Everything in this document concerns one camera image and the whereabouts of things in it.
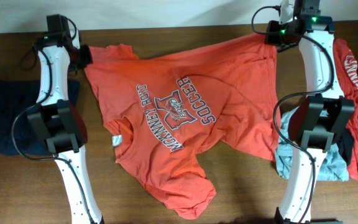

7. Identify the right black cable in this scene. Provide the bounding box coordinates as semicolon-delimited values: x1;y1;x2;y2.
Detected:
251;5;335;224

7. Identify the folded navy blue garment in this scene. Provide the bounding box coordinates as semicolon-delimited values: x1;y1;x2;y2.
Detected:
0;79;81;156

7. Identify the light grey-blue shirt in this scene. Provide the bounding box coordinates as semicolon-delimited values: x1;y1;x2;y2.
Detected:
275;108;349;182

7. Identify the left black cable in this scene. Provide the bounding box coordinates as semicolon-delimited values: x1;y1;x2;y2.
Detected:
11;18;98;224

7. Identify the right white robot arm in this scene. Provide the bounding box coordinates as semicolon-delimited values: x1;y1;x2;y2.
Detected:
265;1;354;223

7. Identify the orange McKinney Boyd soccer shirt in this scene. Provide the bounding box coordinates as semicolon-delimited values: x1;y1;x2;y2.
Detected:
85;34;279;220

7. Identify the red McKinney shirt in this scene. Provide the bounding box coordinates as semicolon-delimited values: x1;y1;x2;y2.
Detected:
333;39;358;180

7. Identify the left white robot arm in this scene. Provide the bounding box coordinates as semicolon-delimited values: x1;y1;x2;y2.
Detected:
27;14;104;223

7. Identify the black cable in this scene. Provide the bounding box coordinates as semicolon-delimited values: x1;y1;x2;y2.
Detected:
11;18;98;224
251;5;335;224

